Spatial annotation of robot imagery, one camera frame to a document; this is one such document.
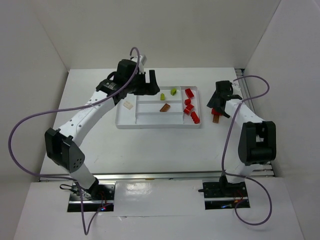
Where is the green lego brick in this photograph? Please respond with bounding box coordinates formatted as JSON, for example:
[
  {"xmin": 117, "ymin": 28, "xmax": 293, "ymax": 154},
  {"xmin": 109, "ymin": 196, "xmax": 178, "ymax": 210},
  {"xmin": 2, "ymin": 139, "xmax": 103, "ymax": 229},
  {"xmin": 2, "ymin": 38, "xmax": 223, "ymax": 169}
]
[
  {"xmin": 160, "ymin": 93, "xmax": 166, "ymax": 101},
  {"xmin": 170, "ymin": 88, "xmax": 177, "ymax": 96}
]

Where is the brown lego plate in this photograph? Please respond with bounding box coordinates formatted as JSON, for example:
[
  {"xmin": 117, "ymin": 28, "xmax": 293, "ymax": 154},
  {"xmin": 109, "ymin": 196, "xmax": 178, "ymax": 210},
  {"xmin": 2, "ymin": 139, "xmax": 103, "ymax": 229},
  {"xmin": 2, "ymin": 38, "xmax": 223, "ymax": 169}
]
[
  {"xmin": 159, "ymin": 103, "xmax": 171, "ymax": 113},
  {"xmin": 212, "ymin": 114, "xmax": 220, "ymax": 124}
]

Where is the small red lego brick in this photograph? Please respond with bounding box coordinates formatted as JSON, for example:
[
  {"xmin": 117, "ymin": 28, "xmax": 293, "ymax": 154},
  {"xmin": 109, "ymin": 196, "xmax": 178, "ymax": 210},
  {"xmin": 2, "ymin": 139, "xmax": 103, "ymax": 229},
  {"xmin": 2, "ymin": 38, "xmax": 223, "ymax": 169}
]
[{"xmin": 184, "ymin": 98, "xmax": 192, "ymax": 106}]

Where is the white lego brick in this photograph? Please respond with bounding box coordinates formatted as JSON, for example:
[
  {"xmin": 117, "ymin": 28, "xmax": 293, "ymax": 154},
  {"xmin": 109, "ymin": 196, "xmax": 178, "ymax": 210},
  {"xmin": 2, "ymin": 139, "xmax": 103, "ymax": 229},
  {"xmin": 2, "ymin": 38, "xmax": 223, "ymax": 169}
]
[{"xmin": 123, "ymin": 101, "xmax": 134, "ymax": 110}]

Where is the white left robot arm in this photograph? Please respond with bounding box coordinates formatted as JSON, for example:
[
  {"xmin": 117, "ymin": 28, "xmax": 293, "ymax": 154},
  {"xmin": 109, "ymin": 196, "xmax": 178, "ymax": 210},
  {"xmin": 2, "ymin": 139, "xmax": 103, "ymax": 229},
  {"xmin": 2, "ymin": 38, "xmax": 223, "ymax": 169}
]
[{"xmin": 44, "ymin": 57, "xmax": 160, "ymax": 198}]

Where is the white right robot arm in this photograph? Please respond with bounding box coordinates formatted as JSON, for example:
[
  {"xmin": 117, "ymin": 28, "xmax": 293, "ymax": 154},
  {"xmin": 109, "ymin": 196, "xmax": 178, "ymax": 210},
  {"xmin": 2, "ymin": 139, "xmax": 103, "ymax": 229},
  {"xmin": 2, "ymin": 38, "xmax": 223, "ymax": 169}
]
[{"xmin": 207, "ymin": 80, "xmax": 277, "ymax": 198}]

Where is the white compartment tray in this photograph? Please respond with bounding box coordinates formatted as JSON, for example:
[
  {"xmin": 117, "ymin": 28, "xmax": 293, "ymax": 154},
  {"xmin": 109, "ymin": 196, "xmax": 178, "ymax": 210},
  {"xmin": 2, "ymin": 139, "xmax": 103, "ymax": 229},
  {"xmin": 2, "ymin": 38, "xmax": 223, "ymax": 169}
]
[{"xmin": 115, "ymin": 86, "xmax": 202, "ymax": 129}]

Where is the aluminium rail right side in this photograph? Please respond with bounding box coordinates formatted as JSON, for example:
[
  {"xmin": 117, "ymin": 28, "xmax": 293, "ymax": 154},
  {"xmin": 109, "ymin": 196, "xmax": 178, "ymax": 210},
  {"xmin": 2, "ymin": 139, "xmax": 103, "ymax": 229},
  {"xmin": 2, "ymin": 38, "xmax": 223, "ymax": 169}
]
[{"xmin": 234, "ymin": 80, "xmax": 277, "ymax": 177}]

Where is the aluminium rail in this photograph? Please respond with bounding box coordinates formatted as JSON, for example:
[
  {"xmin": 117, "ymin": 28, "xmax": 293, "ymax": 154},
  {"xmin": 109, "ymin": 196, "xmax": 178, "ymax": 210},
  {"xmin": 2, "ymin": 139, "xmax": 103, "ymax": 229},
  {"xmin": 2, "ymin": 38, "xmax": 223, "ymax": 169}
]
[
  {"xmin": 37, "ymin": 170, "xmax": 226, "ymax": 186},
  {"xmin": 234, "ymin": 80, "xmax": 277, "ymax": 177}
]

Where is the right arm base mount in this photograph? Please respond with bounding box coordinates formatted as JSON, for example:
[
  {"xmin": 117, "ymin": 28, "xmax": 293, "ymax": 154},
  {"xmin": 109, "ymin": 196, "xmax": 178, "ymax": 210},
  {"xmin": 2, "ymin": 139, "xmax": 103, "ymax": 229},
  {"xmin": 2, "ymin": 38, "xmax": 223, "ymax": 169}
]
[{"xmin": 198, "ymin": 176, "xmax": 250, "ymax": 210}]

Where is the aluminium rail front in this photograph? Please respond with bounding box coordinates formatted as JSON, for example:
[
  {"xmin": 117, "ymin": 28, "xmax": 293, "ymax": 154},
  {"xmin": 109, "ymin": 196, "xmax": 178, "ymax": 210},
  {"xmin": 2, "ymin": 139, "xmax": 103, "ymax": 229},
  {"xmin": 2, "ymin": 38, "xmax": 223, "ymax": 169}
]
[{"xmin": 37, "ymin": 170, "xmax": 226, "ymax": 186}]

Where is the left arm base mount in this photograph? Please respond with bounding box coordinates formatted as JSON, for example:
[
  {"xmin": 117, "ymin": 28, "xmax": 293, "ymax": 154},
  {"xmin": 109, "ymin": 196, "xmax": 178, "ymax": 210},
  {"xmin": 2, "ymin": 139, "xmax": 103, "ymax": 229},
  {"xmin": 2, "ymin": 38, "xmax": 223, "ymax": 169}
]
[{"xmin": 59, "ymin": 182, "xmax": 116, "ymax": 213}]

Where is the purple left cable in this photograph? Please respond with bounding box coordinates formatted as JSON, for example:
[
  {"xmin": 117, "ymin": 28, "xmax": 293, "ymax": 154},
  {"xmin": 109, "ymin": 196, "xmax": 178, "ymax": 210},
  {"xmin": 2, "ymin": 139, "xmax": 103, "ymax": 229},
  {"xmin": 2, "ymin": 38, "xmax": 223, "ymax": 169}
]
[{"xmin": 8, "ymin": 46, "xmax": 141, "ymax": 236}]

